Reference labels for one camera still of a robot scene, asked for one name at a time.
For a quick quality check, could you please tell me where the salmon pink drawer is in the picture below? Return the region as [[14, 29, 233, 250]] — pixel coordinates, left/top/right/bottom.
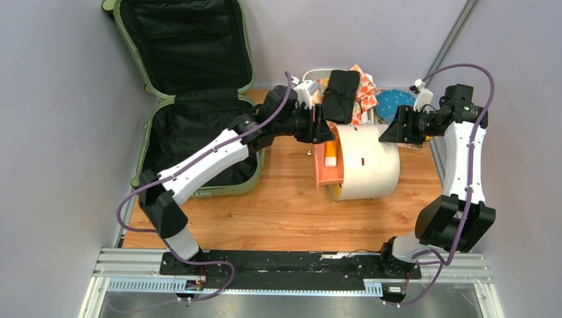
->
[[311, 142, 344, 189]]

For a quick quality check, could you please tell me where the yellow transparent drawer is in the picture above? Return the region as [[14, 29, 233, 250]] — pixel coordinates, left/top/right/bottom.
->
[[328, 184, 342, 201]]

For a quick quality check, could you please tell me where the orange sunscreen tube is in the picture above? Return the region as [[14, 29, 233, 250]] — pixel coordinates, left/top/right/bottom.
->
[[324, 139, 339, 168]]

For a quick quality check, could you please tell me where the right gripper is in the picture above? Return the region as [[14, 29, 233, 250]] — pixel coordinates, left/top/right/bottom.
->
[[378, 105, 443, 145]]

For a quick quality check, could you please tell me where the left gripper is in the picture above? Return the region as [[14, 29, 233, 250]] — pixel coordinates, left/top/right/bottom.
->
[[272, 102, 335, 144]]

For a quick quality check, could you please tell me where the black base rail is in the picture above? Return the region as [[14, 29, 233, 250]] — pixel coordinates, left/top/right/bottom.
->
[[159, 250, 422, 292]]

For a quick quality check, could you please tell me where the green hard-shell suitcase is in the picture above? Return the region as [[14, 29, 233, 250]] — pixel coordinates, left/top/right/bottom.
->
[[101, 1, 254, 187]]

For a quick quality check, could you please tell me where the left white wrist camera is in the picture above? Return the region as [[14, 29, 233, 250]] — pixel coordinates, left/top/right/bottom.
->
[[292, 77, 320, 109]]

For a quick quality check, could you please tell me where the blue dotted plate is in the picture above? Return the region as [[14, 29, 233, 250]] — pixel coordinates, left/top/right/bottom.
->
[[376, 89, 415, 124]]

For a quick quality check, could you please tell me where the white plastic tub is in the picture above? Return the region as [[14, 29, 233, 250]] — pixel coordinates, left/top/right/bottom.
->
[[302, 65, 380, 125]]

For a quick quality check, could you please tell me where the floral orange print cloth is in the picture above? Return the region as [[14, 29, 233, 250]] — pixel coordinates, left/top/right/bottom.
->
[[315, 64, 378, 125]]

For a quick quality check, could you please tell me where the black pouch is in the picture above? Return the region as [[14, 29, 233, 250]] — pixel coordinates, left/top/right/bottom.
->
[[322, 70, 360, 125]]

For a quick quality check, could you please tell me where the floral placemat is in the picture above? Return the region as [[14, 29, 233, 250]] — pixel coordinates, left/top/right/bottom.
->
[[397, 139, 431, 150]]

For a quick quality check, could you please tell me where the cream cylindrical container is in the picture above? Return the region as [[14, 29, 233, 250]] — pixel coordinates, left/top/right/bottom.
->
[[336, 124, 400, 201]]

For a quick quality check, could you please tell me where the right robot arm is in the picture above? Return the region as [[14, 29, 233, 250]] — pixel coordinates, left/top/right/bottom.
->
[[378, 81, 496, 278]]

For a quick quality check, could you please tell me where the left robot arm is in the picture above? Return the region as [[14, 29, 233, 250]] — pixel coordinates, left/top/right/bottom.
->
[[138, 81, 335, 275]]

